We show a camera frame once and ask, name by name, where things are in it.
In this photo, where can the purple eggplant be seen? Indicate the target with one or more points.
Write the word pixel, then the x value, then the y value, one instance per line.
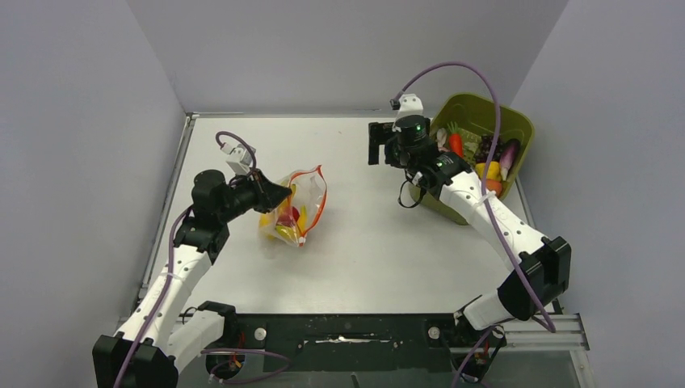
pixel 509 154

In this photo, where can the small yellow banana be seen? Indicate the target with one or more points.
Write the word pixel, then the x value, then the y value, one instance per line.
pixel 301 216

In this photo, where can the clear zip top bag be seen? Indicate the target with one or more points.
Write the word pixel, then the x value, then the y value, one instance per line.
pixel 311 192

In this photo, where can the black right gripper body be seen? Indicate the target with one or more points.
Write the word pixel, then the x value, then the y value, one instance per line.
pixel 400 157

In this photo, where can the green plastic bin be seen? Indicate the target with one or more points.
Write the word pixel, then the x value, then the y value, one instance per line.
pixel 474 115

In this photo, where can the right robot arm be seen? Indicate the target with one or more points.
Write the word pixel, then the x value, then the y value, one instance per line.
pixel 539 266

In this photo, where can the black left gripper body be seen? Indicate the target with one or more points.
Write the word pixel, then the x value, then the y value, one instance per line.
pixel 247 195

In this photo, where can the yellow banana bunch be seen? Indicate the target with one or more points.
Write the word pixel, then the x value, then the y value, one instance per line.
pixel 271 228

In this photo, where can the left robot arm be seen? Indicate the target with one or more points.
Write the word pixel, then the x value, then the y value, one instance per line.
pixel 147 350

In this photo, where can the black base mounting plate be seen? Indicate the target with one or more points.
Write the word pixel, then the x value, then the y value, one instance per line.
pixel 255 347

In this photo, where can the dark purple grapes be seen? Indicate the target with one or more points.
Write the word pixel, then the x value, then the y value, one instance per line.
pixel 484 147

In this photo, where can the orange carrot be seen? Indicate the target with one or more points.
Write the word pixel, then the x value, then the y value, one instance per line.
pixel 455 140

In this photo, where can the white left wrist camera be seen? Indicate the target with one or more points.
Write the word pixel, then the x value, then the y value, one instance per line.
pixel 239 158

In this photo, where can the aluminium frame rail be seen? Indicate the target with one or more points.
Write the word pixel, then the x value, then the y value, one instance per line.
pixel 529 336

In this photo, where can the red apple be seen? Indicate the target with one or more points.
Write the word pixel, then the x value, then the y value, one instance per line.
pixel 287 215

